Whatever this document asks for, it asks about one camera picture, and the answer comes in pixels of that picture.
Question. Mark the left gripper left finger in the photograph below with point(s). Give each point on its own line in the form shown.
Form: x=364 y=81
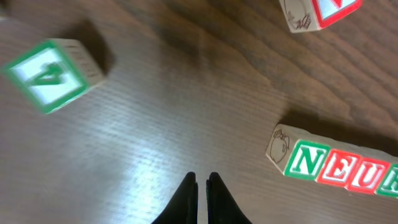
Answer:
x=183 y=206

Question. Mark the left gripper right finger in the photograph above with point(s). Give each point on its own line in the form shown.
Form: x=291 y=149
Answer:
x=222 y=208

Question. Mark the green N block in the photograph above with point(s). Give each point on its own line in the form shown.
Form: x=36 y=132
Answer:
x=297 y=153

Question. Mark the red E block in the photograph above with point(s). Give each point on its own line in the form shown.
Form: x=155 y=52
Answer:
x=339 y=165

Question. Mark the red U block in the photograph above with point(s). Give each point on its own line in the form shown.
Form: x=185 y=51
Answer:
x=370 y=170

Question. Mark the green R block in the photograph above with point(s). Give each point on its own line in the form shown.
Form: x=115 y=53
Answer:
x=388 y=185

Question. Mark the green 4 block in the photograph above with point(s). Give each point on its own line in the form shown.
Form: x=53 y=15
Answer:
x=54 y=73

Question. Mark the red A block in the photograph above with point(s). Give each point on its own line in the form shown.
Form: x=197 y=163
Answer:
x=314 y=15

